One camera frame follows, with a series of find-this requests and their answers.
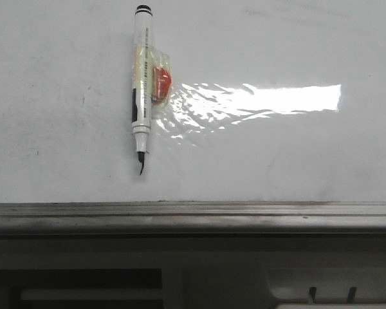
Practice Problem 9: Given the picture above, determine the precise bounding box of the red magnet taped to marker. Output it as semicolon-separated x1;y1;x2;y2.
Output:
152;66;172;104

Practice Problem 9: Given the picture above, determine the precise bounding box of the white whiteboard marker pen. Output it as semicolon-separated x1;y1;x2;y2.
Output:
132;5;152;173

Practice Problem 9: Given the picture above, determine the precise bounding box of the white whiteboard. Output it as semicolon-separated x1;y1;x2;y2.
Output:
0;1;386;203

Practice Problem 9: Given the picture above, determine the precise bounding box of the grey aluminium whiteboard tray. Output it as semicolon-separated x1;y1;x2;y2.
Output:
0;201;386;237

